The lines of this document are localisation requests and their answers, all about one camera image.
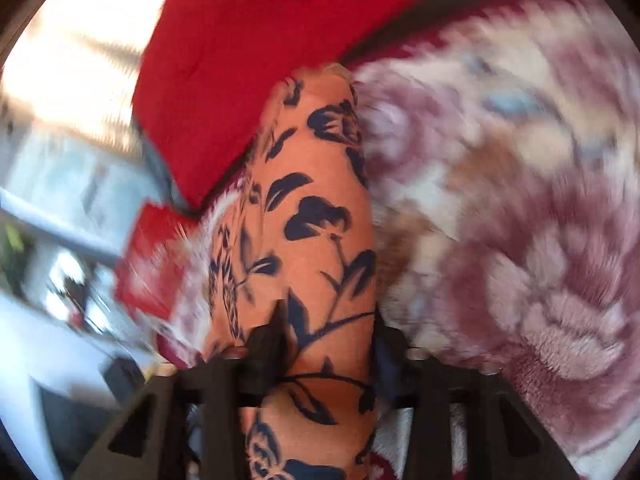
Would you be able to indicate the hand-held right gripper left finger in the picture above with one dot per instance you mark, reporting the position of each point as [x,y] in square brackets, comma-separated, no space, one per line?
[267,347]

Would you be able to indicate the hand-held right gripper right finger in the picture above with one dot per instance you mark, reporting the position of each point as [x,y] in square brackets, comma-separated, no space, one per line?
[386,365]

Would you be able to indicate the red cloth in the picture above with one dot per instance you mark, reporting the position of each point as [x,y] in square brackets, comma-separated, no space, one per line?
[240,60]

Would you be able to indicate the sheer window curtain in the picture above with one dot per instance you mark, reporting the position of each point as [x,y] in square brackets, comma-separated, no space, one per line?
[85,60]

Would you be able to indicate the maroon floral blanket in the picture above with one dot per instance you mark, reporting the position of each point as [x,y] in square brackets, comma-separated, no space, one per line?
[500,210]

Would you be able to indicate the white cabinet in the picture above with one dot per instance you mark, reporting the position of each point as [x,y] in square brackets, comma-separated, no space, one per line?
[75,195]

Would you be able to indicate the orange floral garment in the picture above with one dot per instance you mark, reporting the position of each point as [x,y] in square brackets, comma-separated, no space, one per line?
[320,170]

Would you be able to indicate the red patterned bag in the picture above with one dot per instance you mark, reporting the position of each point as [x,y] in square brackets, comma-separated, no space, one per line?
[152,260]

